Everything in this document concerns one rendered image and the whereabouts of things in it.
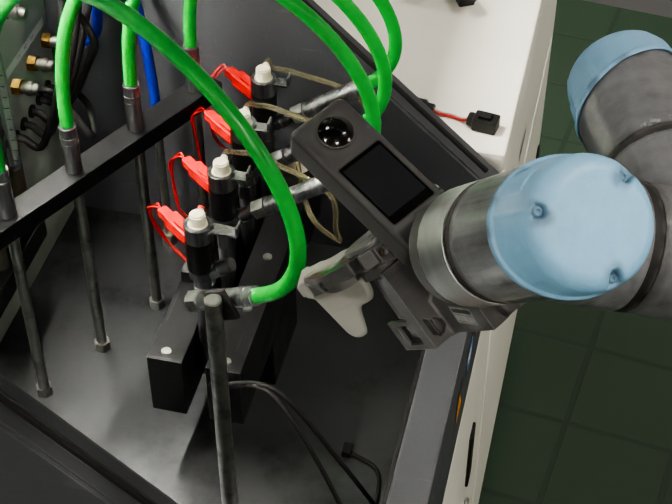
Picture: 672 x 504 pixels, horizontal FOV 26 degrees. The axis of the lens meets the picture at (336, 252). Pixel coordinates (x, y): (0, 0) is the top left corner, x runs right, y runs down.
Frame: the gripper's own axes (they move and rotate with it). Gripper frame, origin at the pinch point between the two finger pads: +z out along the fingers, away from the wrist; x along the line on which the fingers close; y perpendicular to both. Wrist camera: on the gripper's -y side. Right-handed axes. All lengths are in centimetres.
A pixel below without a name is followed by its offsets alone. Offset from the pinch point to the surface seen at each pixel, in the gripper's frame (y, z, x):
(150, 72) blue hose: -21, 58, 14
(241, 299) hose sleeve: 1.1, 20.0, -3.4
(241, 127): -11.2, 6.3, 1.3
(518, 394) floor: 64, 147, 61
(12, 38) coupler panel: -32, 58, 3
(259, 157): -8.5, 6.5, 1.1
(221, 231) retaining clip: -3.5, 34.1, 2.6
